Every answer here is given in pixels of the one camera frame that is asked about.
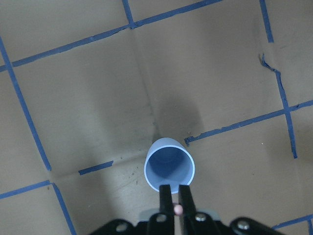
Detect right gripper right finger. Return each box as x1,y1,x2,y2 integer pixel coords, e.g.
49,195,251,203
179,185,222,235

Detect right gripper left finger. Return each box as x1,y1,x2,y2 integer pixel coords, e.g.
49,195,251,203
146,185,175,235

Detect light blue plastic cup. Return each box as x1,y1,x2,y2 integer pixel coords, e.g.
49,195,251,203
144,138,195,194

